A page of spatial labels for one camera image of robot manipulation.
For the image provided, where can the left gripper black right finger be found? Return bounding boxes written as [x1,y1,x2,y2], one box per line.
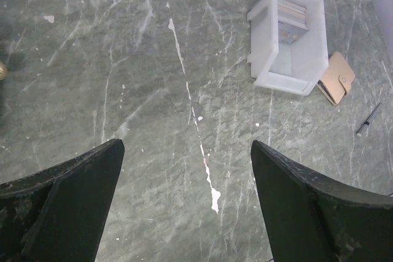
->
[251,141,392,261]

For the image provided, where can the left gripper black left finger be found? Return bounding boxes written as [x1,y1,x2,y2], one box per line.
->
[1,139,125,261]

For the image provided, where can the beige leather card holder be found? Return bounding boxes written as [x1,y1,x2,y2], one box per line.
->
[317,52,356,106]

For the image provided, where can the white plastic card tray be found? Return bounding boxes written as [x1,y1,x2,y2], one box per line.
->
[247,0,329,96]

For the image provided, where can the stack of credit cards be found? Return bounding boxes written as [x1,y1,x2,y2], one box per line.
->
[278,0,309,45]

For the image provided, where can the thin black metal rod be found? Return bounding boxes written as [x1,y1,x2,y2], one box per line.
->
[356,102,383,137]

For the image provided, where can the cream cylindrical drawer cabinet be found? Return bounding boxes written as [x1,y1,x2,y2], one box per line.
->
[0,61,8,80]

